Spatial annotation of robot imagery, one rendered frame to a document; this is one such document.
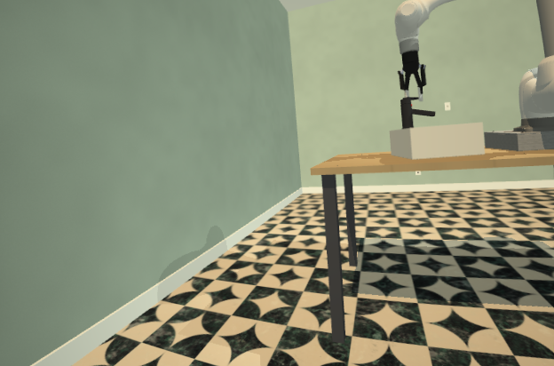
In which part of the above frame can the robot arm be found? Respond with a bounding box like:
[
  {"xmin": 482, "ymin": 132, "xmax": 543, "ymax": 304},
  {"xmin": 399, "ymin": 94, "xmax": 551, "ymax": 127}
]
[{"xmin": 395, "ymin": 0, "xmax": 554, "ymax": 131}]

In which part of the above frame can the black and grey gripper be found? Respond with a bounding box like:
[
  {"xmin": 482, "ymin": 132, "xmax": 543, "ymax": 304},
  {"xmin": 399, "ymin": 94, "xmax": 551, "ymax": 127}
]
[{"xmin": 398, "ymin": 51, "xmax": 426, "ymax": 101}]

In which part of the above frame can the white square sink basin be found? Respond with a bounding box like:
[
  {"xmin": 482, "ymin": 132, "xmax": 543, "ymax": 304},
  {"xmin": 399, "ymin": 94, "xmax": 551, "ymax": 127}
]
[{"xmin": 390, "ymin": 123, "xmax": 485, "ymax": 160}]

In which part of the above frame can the black mixer tap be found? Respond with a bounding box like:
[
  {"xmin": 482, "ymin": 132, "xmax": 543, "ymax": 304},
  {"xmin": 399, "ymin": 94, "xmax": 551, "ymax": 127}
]
[{"xmin": 400, "ymin": 97, "xmax": 436, "ymax": 129}]

